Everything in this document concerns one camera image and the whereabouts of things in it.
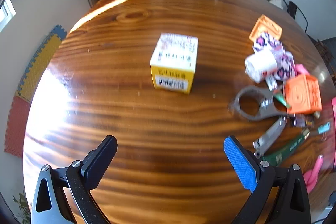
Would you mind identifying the green tube with gold cap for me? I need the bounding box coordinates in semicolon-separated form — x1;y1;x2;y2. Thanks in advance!
262;128;310;166

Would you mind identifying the metal nail clipper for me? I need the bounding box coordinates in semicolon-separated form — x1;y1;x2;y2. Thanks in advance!
253;117;287;159

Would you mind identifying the pink knotted foam toy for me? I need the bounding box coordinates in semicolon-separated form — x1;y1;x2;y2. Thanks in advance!
303;155;324;193
295;64;310;75

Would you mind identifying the large metal clamp clip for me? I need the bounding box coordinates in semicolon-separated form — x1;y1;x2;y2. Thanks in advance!
228;86;290;122

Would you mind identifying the teal binder clip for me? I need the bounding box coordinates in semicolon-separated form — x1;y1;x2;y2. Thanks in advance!
317;122;330;141

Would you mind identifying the small white green tube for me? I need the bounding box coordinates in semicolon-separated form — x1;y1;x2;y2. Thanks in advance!
265;76;291;109

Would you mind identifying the bright orange toy cube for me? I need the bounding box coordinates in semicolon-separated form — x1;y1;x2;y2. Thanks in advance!
284;75;322;114

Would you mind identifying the leopard print fabric scrunchie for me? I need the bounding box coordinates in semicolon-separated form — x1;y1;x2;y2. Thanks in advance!
252;32;297;81

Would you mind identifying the white gauze roll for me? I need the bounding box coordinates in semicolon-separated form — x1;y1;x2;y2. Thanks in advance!
245;50;278;84

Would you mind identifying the yellow white cardboard box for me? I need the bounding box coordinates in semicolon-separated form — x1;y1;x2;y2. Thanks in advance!
150;33;198;94

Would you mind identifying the light orange toy cube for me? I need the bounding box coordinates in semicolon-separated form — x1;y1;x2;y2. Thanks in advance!
249;15;282;42

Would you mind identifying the colourful foam floor mat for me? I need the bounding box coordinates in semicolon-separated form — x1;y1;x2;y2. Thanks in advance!
4;24;67;158

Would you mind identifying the pink metal tin box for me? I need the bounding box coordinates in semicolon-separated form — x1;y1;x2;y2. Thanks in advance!
331;97;336;172

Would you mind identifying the black metal chair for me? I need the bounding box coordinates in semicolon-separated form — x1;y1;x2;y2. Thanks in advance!
282;0;309;32

